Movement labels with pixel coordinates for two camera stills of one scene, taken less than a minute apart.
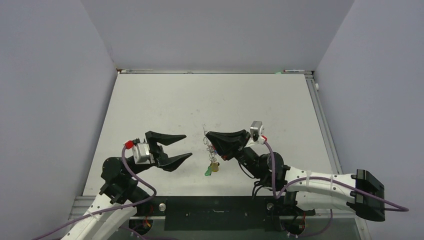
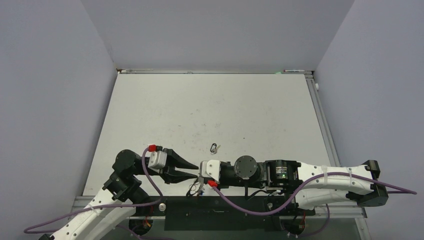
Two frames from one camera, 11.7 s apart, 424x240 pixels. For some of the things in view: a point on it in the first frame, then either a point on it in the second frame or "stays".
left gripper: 160,158 -> 169,172
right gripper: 229,144 -> 222,184
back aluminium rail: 157,71 stays
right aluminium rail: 324,121 stays
